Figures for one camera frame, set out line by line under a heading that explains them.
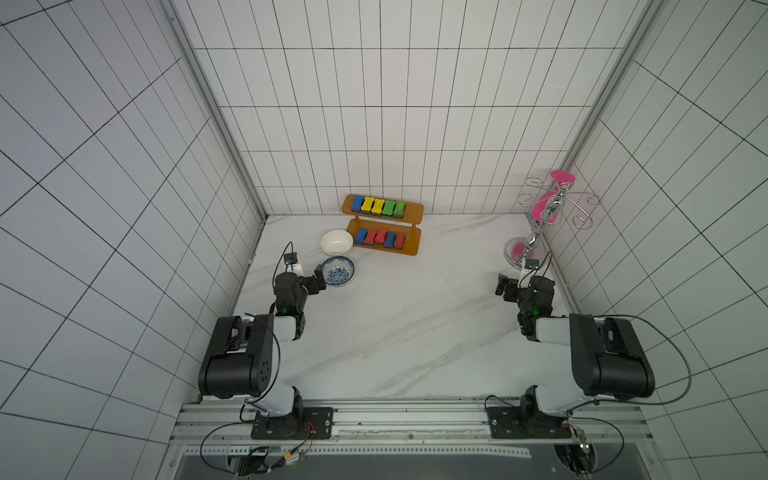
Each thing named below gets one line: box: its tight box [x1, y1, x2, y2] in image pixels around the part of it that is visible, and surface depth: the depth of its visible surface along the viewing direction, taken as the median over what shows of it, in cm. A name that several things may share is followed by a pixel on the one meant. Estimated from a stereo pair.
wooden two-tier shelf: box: [342, 194, 424, 256], surface depth 112 cm
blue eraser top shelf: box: [350, 195, 365, 212], surface depth 105 cm
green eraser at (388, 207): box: [382, 200, 396, 216], surface depth 103 cm
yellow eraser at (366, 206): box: [360, 196, 375, 214], surface depth 104 cm
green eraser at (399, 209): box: [393, 200, 406, 219], surface depth 102 cm
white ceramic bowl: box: [320, 230, 354, 255], surface depth 109 cm
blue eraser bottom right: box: [384, 231, 397, 249], surface depth 112 cm
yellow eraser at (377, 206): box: [371, 198, 385, 214], surface depth 103 cm
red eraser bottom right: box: [393, 232, 406, 250], surface depth 112 cm
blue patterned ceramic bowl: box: [322, 256, 355, 286], surface depth 102 cm
